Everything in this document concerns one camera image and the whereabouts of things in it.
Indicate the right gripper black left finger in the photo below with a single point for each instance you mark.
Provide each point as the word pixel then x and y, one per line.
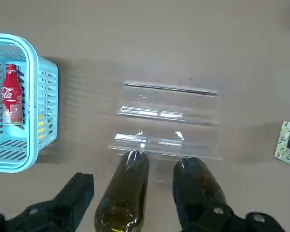
pixel 70 198

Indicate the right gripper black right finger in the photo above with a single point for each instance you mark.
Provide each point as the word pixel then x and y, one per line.
pixel 220 217

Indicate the brown sloped-shoulder wine bottle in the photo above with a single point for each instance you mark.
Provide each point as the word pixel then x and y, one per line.
pixel 195 183

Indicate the brown straight-shouldered wine bottle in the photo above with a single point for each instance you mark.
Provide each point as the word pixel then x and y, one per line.
pixel 123 193

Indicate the clear acrylic stepped shelf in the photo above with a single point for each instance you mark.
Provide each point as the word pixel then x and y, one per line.
pixel 169 113

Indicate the yellow lemon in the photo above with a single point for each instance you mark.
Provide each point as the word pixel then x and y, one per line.
pixel 41 123

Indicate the blue printed paper bag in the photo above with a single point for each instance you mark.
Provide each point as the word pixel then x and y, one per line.
pixel 287 145

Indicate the red cola bottle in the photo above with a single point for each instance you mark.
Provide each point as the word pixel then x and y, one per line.
pixel 12 101

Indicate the light blue plastic basket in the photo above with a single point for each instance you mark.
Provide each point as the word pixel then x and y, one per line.
pixel 4 38

